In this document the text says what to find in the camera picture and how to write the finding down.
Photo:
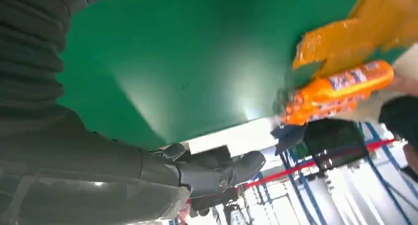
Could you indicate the yellow plastic sheet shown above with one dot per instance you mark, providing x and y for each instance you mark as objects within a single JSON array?
[{"x": 375, "y": 24}]

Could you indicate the black chair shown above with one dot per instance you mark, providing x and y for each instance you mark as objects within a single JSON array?
[{"x": 333, "y": 142}]

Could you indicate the red barrier tape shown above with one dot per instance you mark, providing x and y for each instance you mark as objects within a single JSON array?
[{"x": 294, "y": 169}]

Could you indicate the blue metal frame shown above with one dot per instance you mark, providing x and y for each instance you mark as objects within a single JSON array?
[{"x": 307, "y": 191}]

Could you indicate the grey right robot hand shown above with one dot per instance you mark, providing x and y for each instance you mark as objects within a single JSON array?
[{"x": 81, "y": 178}]

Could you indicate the white table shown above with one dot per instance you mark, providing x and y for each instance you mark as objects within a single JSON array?
[{"x": 228, "y": 135}]

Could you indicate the green table mat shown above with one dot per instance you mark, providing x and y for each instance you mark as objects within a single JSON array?
[{"x": 196, "y": 54}]

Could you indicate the person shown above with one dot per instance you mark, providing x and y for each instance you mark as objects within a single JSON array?
[{"x": 401, "y": 119}]

